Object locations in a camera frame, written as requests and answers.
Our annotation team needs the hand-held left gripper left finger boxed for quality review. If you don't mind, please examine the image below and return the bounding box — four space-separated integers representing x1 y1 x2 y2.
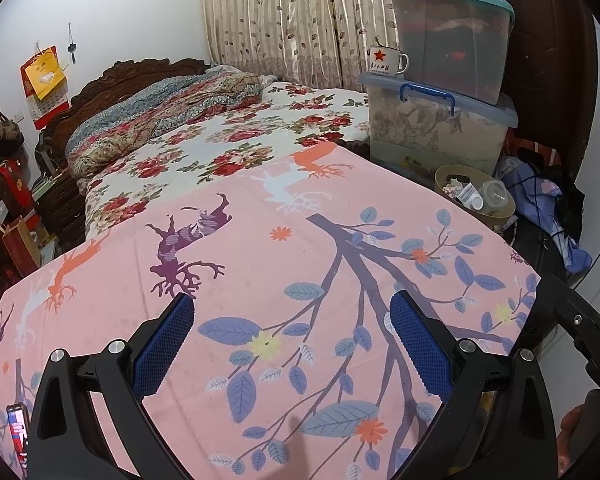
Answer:
27 292 196 480

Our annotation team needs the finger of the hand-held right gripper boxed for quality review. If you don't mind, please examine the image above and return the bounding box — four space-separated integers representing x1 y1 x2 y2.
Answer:
545 274 600 377

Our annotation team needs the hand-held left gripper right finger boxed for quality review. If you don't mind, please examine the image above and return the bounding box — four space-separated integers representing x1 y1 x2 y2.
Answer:
389 290 558 480

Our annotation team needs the beige wastebasket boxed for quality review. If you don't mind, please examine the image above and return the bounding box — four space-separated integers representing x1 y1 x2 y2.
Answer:
434 164 517 233

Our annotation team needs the clear plastic bottle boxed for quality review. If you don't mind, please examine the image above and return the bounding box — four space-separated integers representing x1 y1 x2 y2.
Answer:
477 179 513 213

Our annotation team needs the person's right hand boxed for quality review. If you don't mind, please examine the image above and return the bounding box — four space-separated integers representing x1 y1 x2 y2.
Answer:
557 404 586 478

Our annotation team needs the black cloth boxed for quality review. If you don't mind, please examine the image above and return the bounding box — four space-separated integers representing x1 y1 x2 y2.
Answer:
517 147 586 241

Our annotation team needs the pink printed tablecloth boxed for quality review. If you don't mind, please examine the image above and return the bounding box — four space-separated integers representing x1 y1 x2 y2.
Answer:
0 142 541 480

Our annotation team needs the blue cloth pile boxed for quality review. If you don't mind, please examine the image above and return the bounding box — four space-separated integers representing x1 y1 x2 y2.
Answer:
495 156 593 273

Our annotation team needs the dark wooden nightstand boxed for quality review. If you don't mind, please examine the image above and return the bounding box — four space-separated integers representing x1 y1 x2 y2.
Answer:
32 170 88 256

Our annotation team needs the black smartphone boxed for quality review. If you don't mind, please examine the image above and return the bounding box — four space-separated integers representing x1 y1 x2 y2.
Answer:
6 402 31 471

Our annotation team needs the red striped cloth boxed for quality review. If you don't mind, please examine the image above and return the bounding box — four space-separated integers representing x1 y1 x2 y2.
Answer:
517 139 556 161

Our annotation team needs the brown paper bag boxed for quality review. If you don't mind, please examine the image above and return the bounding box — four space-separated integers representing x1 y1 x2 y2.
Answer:
0 215 43 278

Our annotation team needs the white floral bedsheet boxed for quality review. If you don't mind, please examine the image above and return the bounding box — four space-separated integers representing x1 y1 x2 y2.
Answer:
82 82 371 243

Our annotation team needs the red gift bag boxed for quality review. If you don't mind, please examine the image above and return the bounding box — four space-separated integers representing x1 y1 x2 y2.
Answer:
0 157 33 206

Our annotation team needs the floral quilt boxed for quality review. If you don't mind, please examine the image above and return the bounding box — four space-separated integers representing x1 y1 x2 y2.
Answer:
65 66 266 178

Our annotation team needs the dark brown door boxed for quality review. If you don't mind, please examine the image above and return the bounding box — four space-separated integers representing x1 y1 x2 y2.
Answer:
495 0 600 181

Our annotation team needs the brown handbag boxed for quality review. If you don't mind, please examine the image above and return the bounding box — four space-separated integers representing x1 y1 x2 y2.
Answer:
0 106 23 156

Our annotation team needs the carved wooden headboard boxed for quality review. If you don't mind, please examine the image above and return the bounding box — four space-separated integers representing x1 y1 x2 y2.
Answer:
35 57 213 146

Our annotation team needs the white enamel mug red star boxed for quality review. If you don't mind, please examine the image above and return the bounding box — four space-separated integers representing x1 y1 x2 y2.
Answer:
369 45 411 77

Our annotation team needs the yellow paper bag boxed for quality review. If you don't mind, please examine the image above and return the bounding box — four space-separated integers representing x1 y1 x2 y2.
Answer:
24 52 66 101

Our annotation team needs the storage box teal lid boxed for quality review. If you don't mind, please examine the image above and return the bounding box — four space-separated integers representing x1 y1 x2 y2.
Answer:
384 0 516 106

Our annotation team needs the leaf patterned curtain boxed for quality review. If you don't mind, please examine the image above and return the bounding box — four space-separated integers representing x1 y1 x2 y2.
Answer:
197 0 401 93

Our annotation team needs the clear storage box blue handle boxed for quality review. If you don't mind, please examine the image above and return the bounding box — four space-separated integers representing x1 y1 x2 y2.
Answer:
357 71 520 176

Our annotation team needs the red wall calendar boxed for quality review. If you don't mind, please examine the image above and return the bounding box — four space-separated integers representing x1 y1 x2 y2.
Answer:
20 45 72 130

